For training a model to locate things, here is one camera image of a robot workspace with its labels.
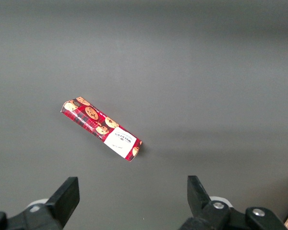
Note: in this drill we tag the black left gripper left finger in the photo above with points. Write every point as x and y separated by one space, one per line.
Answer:
62 201

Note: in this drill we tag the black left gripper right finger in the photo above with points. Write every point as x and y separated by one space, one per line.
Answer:
199 198

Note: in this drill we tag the red tartan cookie box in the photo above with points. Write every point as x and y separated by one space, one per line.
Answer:
96 122

